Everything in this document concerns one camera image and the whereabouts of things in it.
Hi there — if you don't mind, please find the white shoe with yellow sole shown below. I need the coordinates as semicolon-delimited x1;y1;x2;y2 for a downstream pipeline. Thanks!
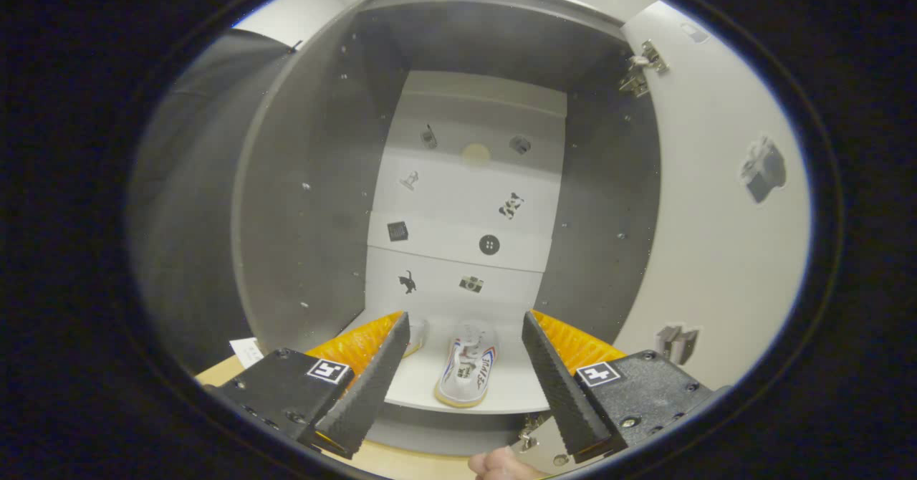
403;317;431;359

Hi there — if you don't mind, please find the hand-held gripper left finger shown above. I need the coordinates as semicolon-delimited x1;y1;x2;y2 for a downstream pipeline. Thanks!
204;312;411;461

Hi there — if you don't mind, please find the black backdrop cloth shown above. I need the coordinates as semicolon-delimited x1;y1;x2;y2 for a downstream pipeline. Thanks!
125;29;298;377

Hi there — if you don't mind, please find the metal door hinge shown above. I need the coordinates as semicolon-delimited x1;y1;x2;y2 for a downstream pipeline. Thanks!
517;414;552;453
619;39;671;98

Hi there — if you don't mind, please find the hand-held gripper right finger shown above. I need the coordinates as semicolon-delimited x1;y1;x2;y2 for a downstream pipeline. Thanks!
522;310;733;464

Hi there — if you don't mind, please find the grey shoe cabinet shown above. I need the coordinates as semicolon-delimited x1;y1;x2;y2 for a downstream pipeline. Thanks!
231;0;663;459

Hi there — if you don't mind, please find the white shoe with striped side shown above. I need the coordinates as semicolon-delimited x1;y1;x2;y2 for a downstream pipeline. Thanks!
434;322;500;409

